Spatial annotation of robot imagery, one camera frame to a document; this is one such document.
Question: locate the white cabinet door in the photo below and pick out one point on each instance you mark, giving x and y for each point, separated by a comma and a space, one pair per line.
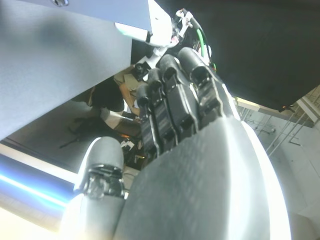
112, 12

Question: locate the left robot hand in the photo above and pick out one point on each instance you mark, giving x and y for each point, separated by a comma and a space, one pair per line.
200, 187

